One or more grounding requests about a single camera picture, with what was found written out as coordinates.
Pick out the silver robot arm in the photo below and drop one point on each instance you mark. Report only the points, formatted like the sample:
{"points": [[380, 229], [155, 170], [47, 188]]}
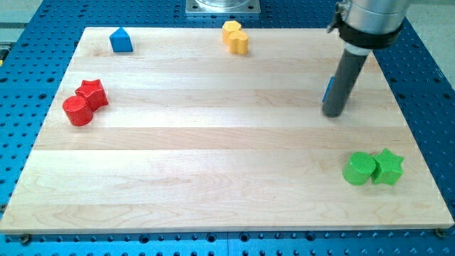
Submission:
{"points": [[366, 25]]}

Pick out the blue cube block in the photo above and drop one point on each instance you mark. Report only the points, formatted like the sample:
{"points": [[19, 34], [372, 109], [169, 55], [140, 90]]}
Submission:
{"points": [[328, 88]]}

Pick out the blue triangle block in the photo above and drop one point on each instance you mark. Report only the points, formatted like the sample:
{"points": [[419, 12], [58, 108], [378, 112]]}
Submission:
{"points": [[120, 41]]}

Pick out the light wooden board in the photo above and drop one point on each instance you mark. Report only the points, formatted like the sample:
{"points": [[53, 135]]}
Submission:
{"points": [[195, 138]]}

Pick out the yellow heart block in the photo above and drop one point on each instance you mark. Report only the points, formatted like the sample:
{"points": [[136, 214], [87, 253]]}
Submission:
{"points": [[238, 42]]}

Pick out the yellow hexagon block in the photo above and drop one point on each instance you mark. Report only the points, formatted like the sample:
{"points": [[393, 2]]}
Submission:
{"points": [[228, 28]]}

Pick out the red star block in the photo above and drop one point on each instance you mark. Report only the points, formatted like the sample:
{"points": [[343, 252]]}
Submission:
{"points": [[94, 93]]}

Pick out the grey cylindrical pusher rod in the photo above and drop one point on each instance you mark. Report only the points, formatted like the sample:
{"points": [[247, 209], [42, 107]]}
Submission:
{"points": [[345, 77]]}

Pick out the green cylinder block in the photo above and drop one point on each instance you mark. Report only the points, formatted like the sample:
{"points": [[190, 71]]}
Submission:
{"points": [[359, 168]]}

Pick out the red cylinder block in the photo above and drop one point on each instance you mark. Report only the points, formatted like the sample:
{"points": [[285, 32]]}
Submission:
{"points": [[77, 110]]}

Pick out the green star block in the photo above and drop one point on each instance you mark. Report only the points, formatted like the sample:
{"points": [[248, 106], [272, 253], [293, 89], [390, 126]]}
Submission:
{"points": [[388, 168]]}

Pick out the blue perforated metal table plate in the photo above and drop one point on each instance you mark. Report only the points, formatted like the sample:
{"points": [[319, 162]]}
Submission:
{"points": [[36, 65]]}

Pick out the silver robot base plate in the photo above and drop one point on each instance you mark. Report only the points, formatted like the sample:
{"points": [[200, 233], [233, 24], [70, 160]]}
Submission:
{"points": [[222, 7]]}

